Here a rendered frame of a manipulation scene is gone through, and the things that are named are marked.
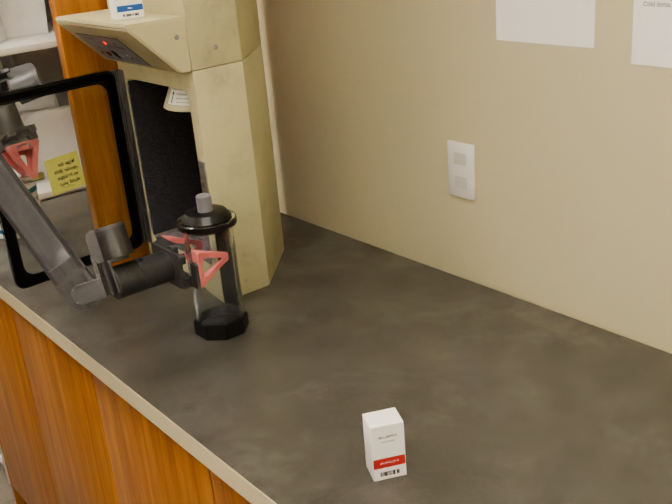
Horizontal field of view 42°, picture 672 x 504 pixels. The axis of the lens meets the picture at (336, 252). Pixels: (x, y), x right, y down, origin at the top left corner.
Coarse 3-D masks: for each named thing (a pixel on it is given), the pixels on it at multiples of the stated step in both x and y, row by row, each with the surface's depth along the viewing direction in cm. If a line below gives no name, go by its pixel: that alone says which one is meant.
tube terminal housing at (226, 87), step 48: (144, 0) 169; (192, 0) 159; (240, 0) 169; (192, 48) 161; (240, 48) 168; (192, 96) 165; (240, 96) 170; (240, 144) 173; (144, 192) 195; (240, 192) 176; (240, 240) 179
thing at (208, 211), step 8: (200, 200) 158; (208, 200) 158; (192, 208) 162; (200, 208) 158; (208, 208) 158; (216, 208) 160; (224, 208) 160; (184, 216) 159; (192, 216) 157; (200, 216) 157; (208, 216) 157; (216, 216) 157; (224, 216) 158; (184, 224) 158; (192, 224) 157; (200, 224) 156; (208, 224) 156
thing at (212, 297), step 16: (224, 224) 157; (192, 240) 158; (208, 240) 157; (224, 240) 159; (224, 272) 160; (192, 288) 163; (208, 288) 161; (224, 288) 161; (240, 288) 165; (208, 304) 162; (224, 304) 162; (240, 304) 165; (208, 320) 163; (224, 320) 163
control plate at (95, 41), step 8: (88, 40) 176; (96, 40) 172; (104, 40) 168; (112, 40) 165; (96, 48) 179; (104, 48) 175; (112, 48) 171; (120, 48) 167; (128, 48) 164; (112, 56) 178; (136, 56) 167; (144, 64) 169
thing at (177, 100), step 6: (168, 90) 179; (174, 90) 176; (180, 90) 175; (168, 96) 178; (174, 96) 176; (180, 96) 175; (186, 96) 174; (168, 102) 177; (174, 102) 176; (180, 102) 175; (186, 102) 174; (168, 108) 177; (174, 108) 176; (180, 108) 175; (186, 108) 174
